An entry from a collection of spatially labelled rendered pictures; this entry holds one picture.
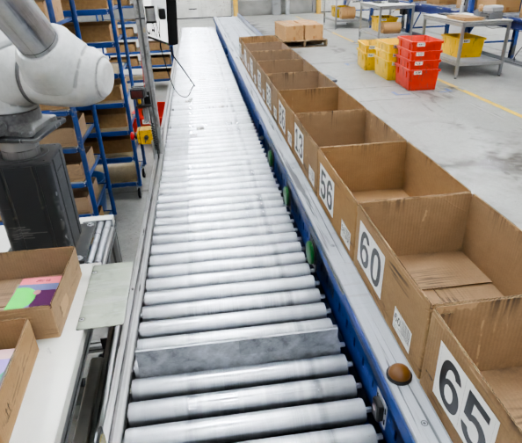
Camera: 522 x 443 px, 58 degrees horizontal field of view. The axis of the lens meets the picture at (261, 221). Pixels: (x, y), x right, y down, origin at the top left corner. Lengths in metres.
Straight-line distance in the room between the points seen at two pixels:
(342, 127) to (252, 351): 1.07
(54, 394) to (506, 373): 0.91
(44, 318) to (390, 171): 1.10
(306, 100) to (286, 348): 1.39
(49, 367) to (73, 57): 0.75
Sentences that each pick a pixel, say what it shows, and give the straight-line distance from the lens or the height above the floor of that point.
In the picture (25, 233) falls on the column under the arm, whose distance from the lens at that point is 1.60.
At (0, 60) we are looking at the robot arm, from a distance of 1.44.
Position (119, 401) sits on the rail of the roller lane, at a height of 0.74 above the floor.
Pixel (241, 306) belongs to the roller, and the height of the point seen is 0.74.
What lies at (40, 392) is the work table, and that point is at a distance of 1.19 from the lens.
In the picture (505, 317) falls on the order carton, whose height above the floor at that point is 1.01.
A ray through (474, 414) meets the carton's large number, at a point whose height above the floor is 0.99.
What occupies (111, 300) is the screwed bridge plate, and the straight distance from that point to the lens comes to 1.38.
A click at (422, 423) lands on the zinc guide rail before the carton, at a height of 0.89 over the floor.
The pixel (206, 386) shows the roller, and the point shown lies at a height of 0.74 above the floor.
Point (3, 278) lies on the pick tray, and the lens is 1.59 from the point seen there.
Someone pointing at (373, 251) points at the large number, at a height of 0.99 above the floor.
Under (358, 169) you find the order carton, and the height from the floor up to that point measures 0.97.
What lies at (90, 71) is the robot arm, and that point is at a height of 1.33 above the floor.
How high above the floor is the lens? 1.55
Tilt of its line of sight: 28 degrees down
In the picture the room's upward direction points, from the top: 2 degrees counter-clockwise
